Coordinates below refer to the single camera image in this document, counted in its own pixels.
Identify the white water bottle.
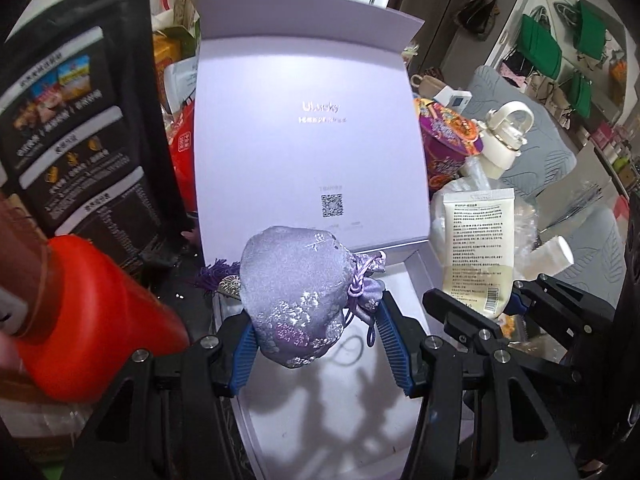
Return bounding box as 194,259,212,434
465,101,536,181

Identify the small white tube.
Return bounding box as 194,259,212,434
536,235,576,277

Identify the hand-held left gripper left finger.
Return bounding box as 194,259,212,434
65,310,259,480

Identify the orange snack packet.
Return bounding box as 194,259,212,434
152,32,184,82

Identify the brown hanging handbag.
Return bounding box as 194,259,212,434
459,0,502,42

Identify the lavender gift box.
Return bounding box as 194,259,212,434
192,0,481,480

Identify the red plastic container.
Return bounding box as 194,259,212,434
17,235,191,403

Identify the grey leaf chair cover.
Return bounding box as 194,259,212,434
460,65,581,198
535,200,631,286

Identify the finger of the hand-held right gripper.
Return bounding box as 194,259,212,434
512,274,618,346
422,287,576,386

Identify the green tote bag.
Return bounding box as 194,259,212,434
567,72,594,119
574,0,614,61
517,12,564,79

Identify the purple instant noodle bowl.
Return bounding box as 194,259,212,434
415,97,486,186

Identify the beige mug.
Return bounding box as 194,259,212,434
410,74,444,97

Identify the red plastic packet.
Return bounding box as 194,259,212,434
169,102,201,256

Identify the brown glass jar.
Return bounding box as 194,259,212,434
0,192,56,338

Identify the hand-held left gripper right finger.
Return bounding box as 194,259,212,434
372,305,581,480

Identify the small white box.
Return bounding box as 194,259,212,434
432,87,473,111

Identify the pale yellow lotion tube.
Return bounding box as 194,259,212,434
442,187,518,318

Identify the black snack bag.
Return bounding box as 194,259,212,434
0,0,201,281

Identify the clear plastic bag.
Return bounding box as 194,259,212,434
429,157,543,311

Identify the purple embroidered sachet pouch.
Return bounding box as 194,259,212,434
200,225,388,371

